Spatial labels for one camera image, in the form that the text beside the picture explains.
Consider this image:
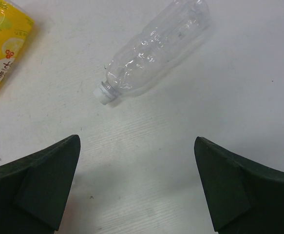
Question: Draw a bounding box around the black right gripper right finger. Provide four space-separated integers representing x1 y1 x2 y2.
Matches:
194 137 284 234

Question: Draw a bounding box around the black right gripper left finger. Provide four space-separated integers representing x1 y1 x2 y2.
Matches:
0 135 80 234

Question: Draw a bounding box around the yellow label plastic bottle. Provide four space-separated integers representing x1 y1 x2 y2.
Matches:
0 0 35 83

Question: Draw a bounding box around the clear plastic bottle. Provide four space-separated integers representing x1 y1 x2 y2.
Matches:
94 0 211 105

